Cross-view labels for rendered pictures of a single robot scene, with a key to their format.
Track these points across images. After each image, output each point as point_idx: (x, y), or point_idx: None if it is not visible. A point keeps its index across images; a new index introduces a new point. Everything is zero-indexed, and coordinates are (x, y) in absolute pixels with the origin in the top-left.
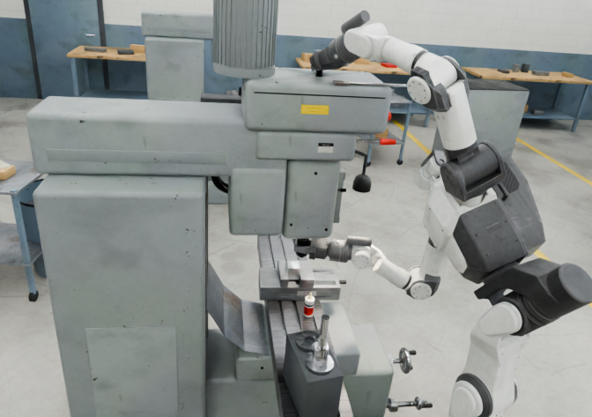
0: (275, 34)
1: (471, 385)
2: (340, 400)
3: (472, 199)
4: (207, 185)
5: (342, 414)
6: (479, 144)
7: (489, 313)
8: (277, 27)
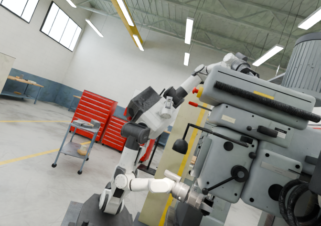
0: (285, 73)
1: (137, 169)
2: (171, 213)
3: None
4: (308, 203)
5: (172, 210)
6: (172, 87)
7: (150, 139)
8: (287, 68)
